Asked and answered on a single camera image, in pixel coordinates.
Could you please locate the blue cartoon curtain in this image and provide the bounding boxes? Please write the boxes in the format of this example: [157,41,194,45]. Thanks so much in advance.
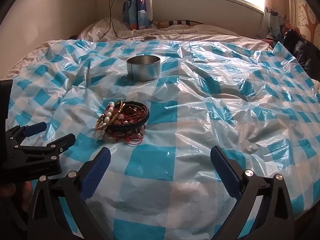
[122,0,153,30]
[261,5,286,41]

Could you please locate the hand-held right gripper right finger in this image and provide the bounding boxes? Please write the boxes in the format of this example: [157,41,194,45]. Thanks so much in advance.
[210,145,297,240]

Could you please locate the white window sill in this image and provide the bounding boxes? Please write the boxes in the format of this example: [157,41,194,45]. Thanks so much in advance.
[152,0,265,29]

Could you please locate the black plastic bag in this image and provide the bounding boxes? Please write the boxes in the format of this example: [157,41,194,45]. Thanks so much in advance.
[282,29,320,81]

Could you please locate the striped pillow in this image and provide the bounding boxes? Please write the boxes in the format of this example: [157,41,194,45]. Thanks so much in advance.
[152,19,201,29]

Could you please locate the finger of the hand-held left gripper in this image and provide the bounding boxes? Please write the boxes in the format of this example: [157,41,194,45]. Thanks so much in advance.
[15,133,76,161]
[5,122,48,153]

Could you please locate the black charging cable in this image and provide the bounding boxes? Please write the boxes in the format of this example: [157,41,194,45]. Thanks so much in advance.
[100,0,131,42]

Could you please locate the blue checkered plastic sheet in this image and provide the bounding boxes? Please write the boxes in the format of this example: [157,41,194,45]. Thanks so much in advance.
[0,39,320,240]

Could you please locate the round metal tin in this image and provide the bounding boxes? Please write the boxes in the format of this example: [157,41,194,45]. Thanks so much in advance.
[126,56,161,82]

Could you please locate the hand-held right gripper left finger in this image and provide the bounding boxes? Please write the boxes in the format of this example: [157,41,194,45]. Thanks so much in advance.
[27,147,112,240]

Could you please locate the tree wall sticker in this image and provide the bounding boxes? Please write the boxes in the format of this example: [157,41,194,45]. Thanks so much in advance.
[295,0,320,38]

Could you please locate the pile of bracelets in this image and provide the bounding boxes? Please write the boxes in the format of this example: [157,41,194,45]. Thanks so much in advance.
[95,100,150,146]

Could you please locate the person's left hand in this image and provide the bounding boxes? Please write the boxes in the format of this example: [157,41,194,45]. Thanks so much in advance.
[5,180,35,214]

